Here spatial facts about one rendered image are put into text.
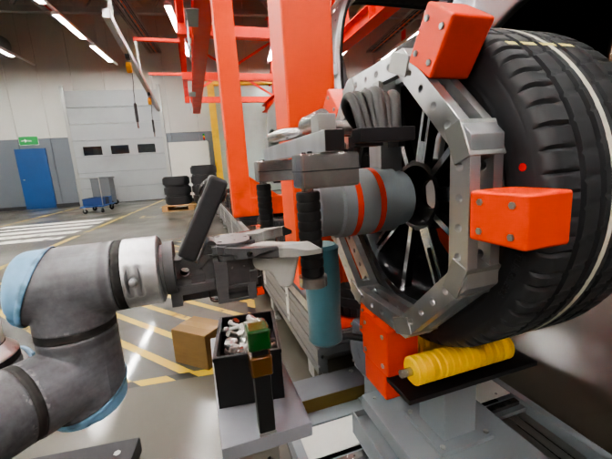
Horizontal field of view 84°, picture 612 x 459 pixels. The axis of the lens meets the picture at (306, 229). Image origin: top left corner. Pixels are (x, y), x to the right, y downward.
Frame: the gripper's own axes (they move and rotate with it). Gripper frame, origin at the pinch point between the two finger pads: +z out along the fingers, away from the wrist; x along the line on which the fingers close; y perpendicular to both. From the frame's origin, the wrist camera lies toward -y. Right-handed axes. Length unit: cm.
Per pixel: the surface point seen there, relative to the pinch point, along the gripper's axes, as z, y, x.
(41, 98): -478, -287, -1389
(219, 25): 18, -122, -249
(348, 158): 6.6, -10.8, 2.1
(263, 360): -7.1, 22.8, -6.5
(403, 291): 30.3, 21.6, -19.8
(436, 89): 21.5, -20.3, 2.4
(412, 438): 30, 61, -17
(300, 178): -0.6, -8.5, 1.1
